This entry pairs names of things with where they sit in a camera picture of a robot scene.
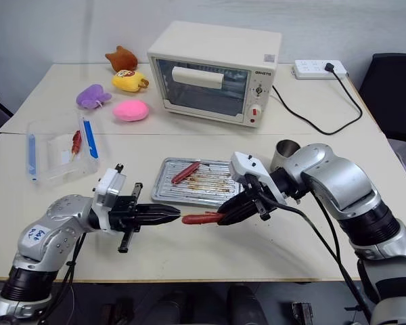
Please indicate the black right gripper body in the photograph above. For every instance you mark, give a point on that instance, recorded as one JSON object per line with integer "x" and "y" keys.
{"x": 261, "y": 199}

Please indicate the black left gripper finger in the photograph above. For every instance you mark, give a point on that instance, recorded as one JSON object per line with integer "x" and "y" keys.
{"x": 154, "y": 221}
{"x": 155, "y": 210}

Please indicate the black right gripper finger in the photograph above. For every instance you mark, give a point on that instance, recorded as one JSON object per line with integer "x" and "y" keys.
{"x": 235, "y": 202}
{"x": 242, "y": 214}

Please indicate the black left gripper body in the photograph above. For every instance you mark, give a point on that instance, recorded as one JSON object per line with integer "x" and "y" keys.
{"x": 123, "y": 213}

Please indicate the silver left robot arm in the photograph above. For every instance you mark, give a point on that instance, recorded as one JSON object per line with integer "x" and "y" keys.
{"x": 37, "y": 267}

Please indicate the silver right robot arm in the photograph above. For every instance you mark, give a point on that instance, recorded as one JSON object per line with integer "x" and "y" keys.
{"x": 352, "y": 203}

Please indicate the metal baking tray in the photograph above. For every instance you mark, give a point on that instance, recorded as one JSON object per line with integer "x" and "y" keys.
{"x": 203, "y": 189}

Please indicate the metal cup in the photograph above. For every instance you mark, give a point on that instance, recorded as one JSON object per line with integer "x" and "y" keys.
{"x": 284, "y": 154}

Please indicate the skewered red sausage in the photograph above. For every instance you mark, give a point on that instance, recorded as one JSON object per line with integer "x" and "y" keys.
{"x": 76, "y": 141}

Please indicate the clear plastic container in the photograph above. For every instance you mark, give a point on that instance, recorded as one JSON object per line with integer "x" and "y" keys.
{"x": 59, "y": 152}

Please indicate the white handwritten label sticker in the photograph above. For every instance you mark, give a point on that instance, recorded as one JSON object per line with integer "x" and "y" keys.
{"x": 36, "y": 238}

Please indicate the pink plush toy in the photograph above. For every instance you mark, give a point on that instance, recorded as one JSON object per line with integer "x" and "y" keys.
{"x": 130, "y": 111}

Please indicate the purple plush toy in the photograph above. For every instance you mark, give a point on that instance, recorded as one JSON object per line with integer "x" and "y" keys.
{"x": 93, "y": 96}

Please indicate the yellow plush toy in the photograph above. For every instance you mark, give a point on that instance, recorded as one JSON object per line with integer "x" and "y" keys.
{"x": 128, "y": 81}

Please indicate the white toaster oven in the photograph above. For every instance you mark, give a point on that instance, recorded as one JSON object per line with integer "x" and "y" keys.
{"x": 206, "y": 67}

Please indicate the white power strip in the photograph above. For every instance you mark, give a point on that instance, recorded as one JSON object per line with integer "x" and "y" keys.
{"x": 311, "y": 69}

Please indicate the brown plush toy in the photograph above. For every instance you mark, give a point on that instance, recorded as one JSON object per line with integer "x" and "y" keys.
{"x": 122, "y": 59}

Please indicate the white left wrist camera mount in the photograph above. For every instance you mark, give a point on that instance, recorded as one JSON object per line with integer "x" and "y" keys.
{"x": 109, "y": 186}

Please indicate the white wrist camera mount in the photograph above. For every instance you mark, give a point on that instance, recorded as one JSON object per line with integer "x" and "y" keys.
{"x": 253, "y": 169}
{"x": 109, "y": 186}

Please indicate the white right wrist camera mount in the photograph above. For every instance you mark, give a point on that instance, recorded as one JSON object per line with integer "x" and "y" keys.
{"x": 253, "y": 169}

